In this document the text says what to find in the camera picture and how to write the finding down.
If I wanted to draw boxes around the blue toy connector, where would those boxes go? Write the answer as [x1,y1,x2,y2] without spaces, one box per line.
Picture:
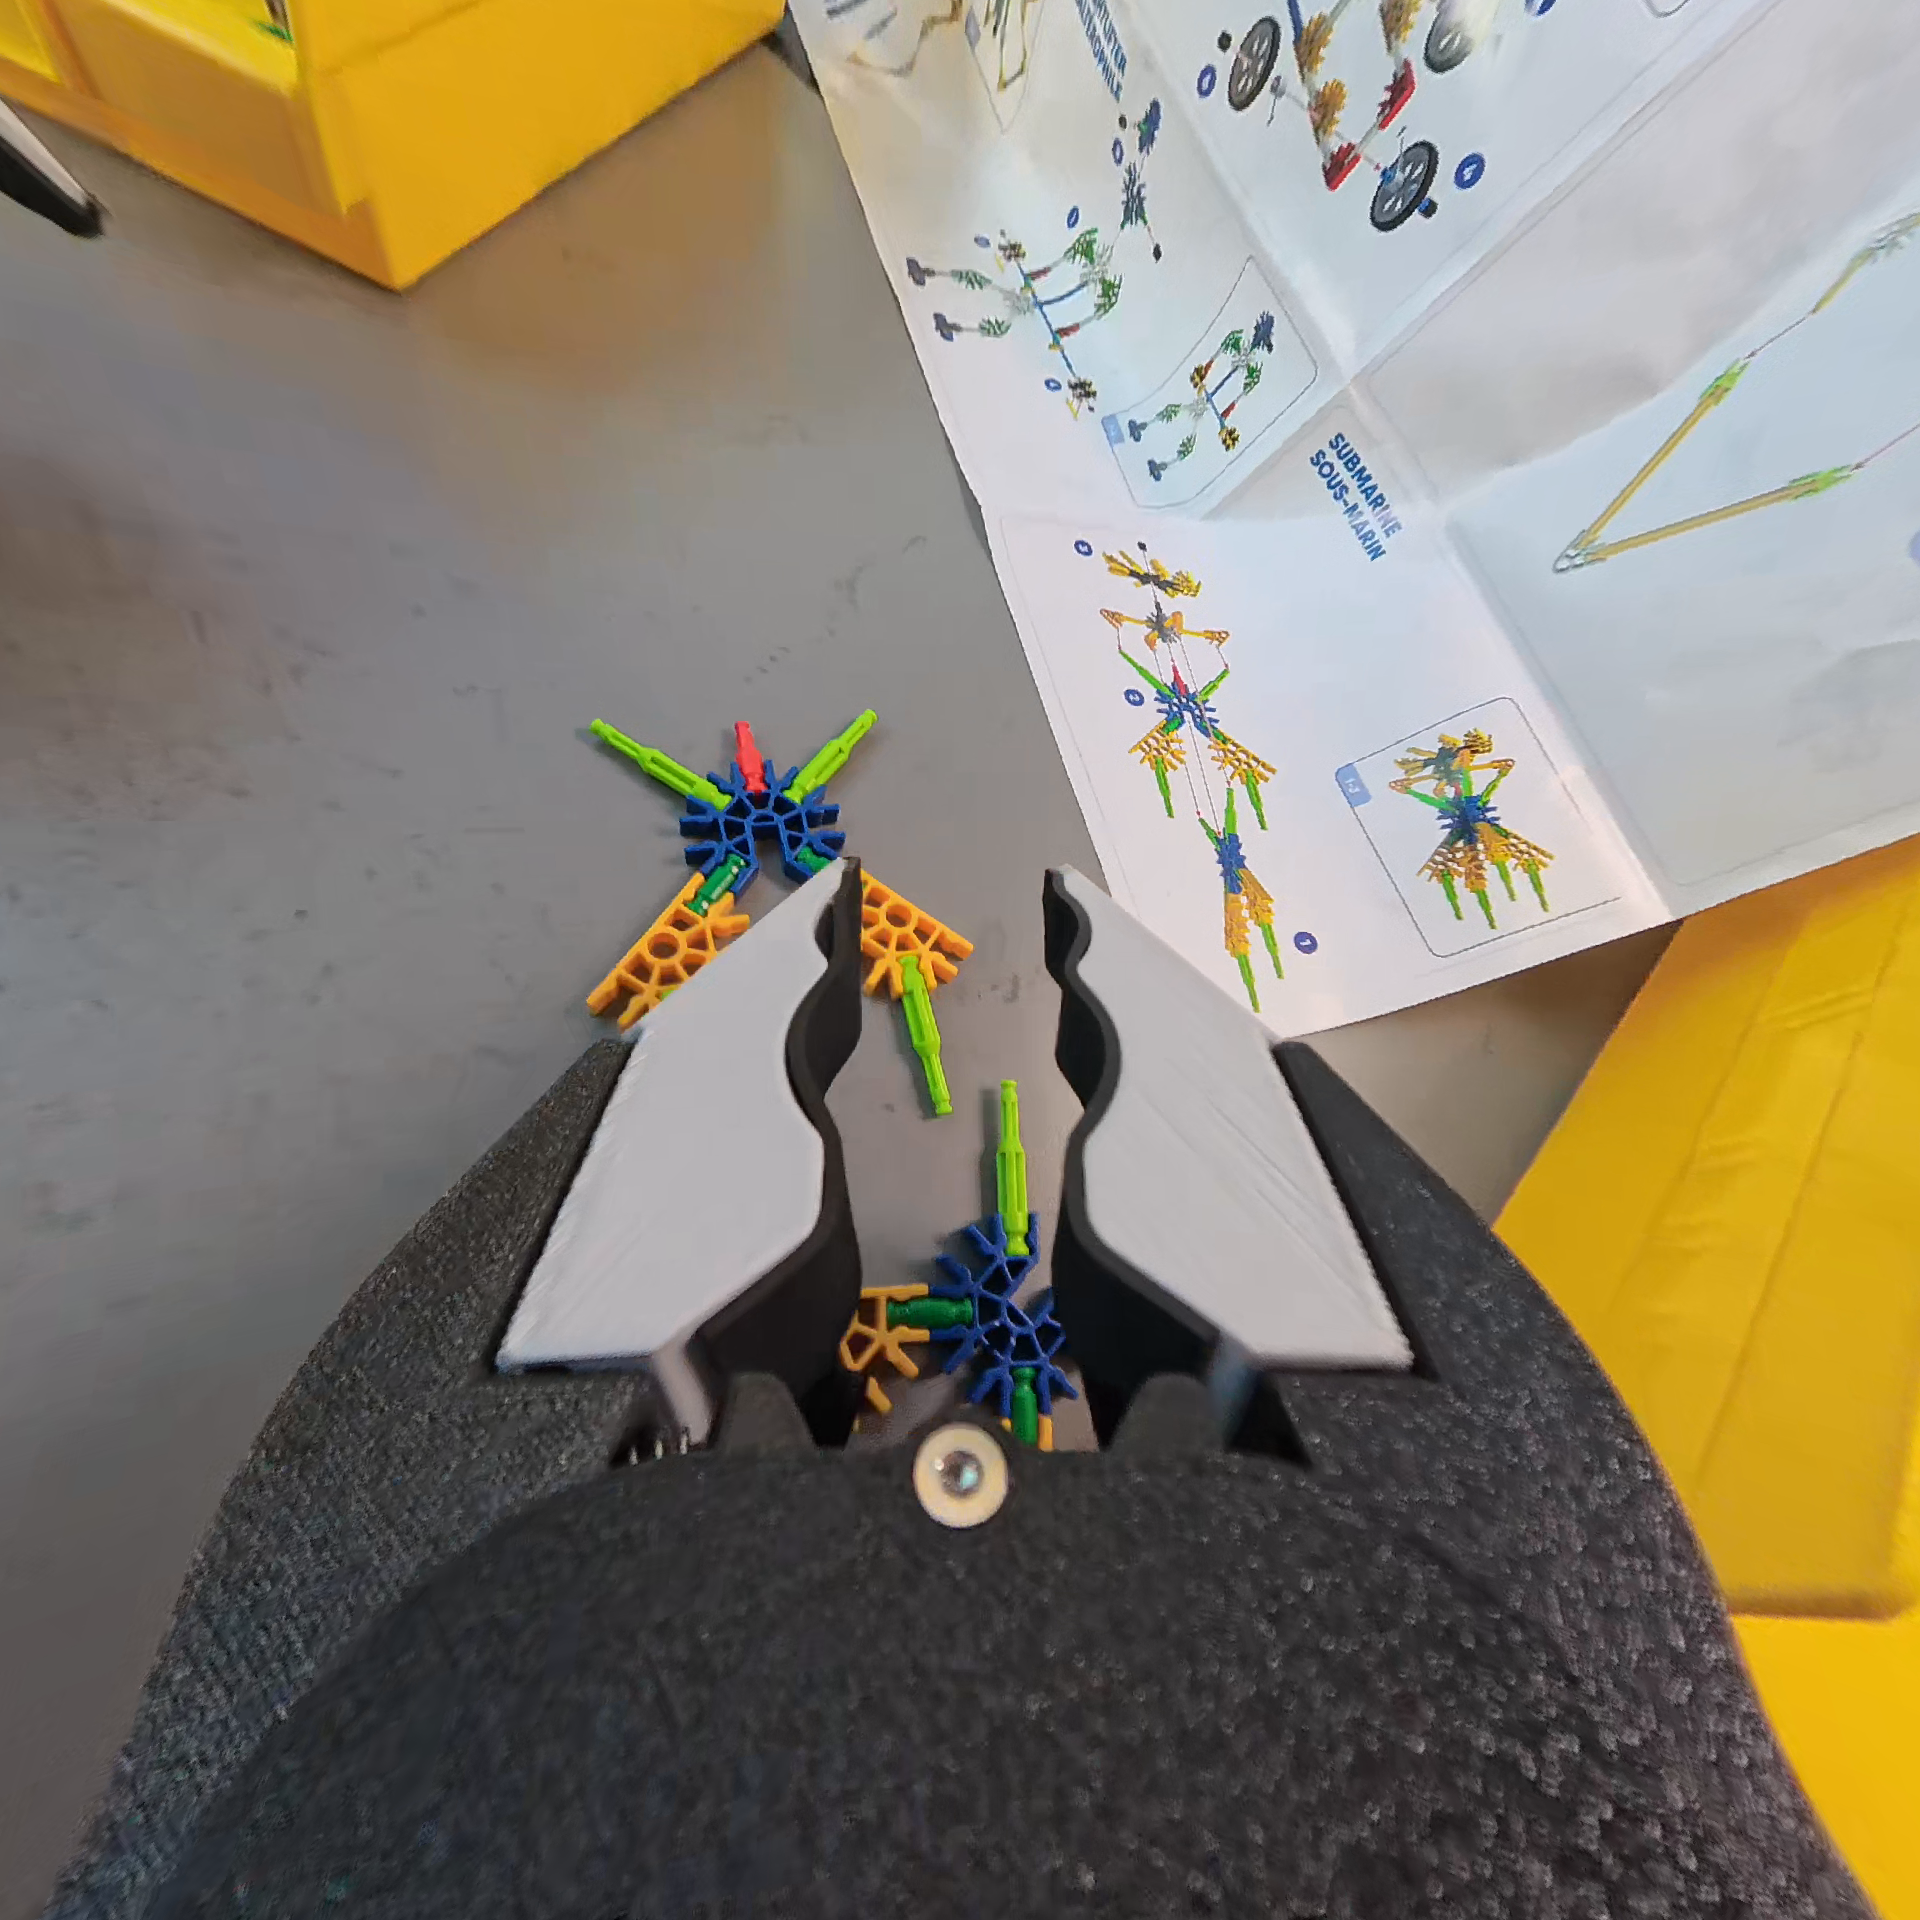
[678,761,845,889]

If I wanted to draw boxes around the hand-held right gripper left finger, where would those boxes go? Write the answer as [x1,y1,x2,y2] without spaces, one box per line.
[496,856,867,1374]

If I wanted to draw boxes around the printed instruction sheet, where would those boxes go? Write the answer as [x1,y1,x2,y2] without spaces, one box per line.
[787,0,1920,1039]

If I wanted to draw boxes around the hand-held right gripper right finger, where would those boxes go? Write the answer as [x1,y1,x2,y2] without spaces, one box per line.
[1042,864,1415,1374]

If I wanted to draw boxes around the grey desk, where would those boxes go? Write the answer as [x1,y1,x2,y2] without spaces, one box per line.
[0,45,1682,1900]

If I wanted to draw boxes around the assembled toy model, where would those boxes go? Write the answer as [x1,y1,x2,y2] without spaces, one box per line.
[836,1079,1082,1454]

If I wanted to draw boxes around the yellow storage bin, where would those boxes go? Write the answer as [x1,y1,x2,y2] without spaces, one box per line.
[1495,839,1920,1920]
[0,0,788,293]

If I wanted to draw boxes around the yellow toy connector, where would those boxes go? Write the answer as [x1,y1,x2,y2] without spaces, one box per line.
[856,872,976,1000]
[586,878,754,1033]

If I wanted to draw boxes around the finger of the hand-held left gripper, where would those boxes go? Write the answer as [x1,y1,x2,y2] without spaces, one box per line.
[0,104,107,239]

